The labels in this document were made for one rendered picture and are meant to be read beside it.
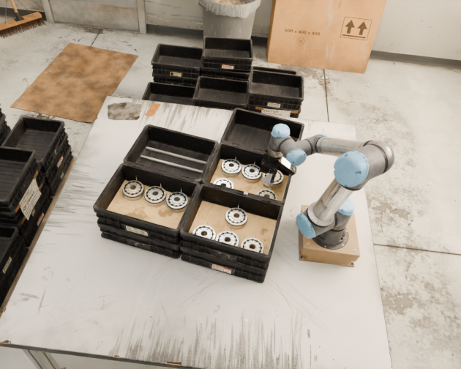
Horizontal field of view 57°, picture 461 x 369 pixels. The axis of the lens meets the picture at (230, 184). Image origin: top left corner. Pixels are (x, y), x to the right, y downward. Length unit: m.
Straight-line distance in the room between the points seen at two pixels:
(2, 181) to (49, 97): 1.52
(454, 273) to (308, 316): 1.55
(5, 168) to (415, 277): 2.67
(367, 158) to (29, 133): 2.37
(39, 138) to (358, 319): 2.30
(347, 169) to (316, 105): 2.64
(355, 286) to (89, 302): 1.18
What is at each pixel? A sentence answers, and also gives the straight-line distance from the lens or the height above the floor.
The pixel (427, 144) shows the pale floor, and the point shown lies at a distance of 4.11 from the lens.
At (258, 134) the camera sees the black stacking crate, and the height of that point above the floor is 0.83.
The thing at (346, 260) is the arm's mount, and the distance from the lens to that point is 2.08.
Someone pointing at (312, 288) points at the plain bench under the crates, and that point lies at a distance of 2.01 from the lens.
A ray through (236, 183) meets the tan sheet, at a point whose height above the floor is 0.83.
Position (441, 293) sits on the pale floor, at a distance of 3.15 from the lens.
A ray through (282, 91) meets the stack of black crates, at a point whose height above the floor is 0.49.
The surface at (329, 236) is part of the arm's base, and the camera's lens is 1.99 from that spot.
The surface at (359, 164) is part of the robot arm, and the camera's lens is 1.48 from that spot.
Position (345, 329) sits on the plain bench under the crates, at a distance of 1.96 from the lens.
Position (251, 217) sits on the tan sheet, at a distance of 2.01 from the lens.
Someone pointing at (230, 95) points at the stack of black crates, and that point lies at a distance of 3.42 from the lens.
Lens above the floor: 2.42
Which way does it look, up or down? 48 degrees down
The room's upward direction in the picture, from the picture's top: 6 degrees clockwise
